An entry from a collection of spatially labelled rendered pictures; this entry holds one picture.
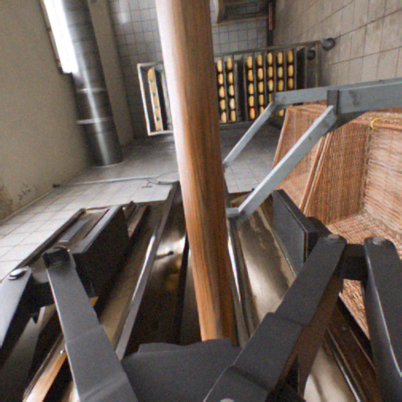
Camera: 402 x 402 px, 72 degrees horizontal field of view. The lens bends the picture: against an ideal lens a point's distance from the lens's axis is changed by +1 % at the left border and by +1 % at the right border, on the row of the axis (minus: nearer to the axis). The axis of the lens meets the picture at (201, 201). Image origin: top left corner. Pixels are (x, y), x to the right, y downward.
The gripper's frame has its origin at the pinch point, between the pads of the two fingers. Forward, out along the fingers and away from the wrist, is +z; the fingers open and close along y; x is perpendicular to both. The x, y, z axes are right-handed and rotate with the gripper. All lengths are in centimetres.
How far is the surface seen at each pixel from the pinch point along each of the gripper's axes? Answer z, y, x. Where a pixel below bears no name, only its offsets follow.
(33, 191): 183, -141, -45
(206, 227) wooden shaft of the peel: -1.2, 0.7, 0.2
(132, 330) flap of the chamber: 29, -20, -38
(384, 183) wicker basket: 75, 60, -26
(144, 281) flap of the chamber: 46, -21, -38
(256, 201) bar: 35.4, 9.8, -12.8
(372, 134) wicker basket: 86, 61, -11
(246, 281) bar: 13.7, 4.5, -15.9
